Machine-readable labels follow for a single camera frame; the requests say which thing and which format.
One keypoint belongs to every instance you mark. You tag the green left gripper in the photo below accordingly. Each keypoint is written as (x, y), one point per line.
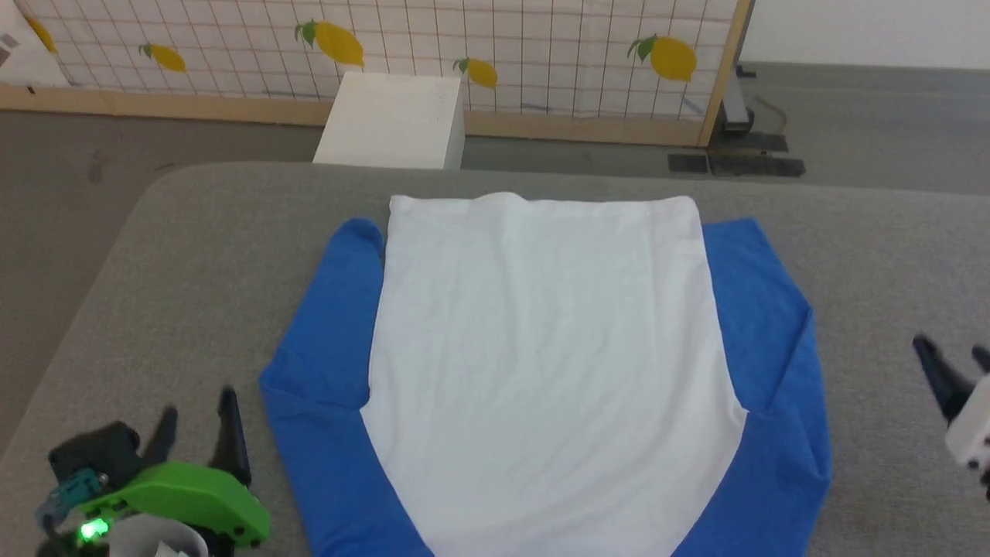
(186, 495)

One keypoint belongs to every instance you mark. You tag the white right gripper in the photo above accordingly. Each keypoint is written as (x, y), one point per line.
(974, 429)

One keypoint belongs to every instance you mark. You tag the white and blue shirt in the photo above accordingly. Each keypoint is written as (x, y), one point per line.
(541, 348)

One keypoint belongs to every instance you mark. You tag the grey upholstered sofa surface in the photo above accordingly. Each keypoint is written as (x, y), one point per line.
(193, 271)

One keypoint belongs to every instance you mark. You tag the long black floor mat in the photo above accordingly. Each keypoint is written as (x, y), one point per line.
(756, 166)

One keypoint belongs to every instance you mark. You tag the dark floor mat under foot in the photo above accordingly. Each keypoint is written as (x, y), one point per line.
(762, 142)

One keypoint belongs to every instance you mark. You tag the small black floor mat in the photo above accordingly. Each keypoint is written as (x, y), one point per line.
(688, 163)

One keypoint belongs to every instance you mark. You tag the grey metal partition foot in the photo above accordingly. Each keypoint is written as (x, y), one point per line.
(736, 104)

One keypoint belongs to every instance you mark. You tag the lemon print partition screen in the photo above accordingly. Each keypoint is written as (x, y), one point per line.
(503, 39)

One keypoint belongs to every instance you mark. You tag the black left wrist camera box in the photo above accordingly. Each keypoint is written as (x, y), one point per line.
(97, 452)

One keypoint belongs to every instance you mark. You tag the white box pedestal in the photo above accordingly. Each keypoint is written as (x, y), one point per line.
(394, 120)

